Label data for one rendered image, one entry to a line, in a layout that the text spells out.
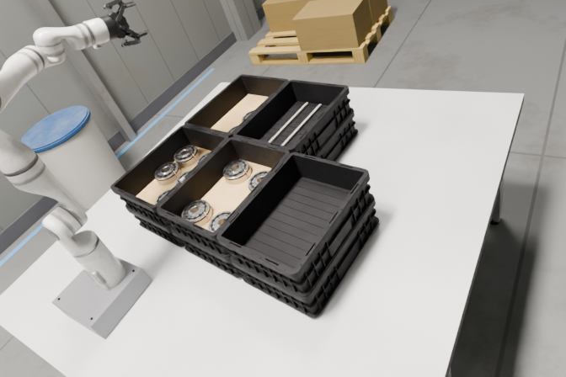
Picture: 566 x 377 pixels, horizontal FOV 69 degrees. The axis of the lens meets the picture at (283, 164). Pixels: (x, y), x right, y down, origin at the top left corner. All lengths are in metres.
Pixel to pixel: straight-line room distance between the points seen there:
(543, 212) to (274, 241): 1.49
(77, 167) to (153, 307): 1.89
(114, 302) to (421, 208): 1.04
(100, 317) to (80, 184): 1.93
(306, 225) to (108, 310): 0.69
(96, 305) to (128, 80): 2.83
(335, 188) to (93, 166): 2.23
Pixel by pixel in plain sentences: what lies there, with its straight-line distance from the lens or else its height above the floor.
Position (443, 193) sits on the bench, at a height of 0.70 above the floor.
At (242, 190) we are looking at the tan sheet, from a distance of 1.49.
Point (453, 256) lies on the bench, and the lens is 1.31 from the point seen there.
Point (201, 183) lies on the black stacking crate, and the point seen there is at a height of 0.88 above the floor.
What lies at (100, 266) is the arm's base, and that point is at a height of 0.89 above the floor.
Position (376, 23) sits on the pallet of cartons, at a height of 0.14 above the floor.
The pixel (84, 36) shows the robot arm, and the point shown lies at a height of 1.45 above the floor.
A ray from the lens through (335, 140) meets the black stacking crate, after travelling 1.64.
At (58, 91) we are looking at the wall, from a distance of 3.75.
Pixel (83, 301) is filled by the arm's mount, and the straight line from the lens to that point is 1.58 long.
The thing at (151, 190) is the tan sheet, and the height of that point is 0.83.
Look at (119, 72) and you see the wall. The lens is 4.03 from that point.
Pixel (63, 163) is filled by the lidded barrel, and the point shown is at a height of 0.46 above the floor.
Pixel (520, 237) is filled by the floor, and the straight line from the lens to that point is 2.26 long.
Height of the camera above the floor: 1.77
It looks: 38 degrees down
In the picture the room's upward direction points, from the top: 22 degrees counter-clockwise
